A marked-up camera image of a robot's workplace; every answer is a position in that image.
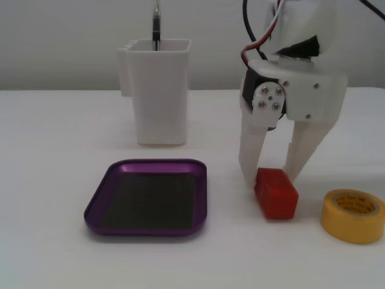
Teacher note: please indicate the purple metal tray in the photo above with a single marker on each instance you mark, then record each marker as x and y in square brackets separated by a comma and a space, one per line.
[150, 198]

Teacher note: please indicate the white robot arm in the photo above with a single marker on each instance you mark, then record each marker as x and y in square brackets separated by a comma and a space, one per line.
[300, 21]

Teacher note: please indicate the white plastic container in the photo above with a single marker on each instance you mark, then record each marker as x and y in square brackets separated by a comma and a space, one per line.
[162, 105]

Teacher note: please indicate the yellow masking tape roll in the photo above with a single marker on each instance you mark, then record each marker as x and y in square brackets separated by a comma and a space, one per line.
[346, 228]

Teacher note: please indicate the clear black ballpoint pen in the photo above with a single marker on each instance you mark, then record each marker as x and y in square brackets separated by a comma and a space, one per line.
[156, 27]

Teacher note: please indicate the white gripper with motor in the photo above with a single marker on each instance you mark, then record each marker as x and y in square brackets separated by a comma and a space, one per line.
[313, 93]

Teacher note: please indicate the red rectangular cube block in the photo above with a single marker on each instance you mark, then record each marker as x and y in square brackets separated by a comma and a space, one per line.
[276, 195]

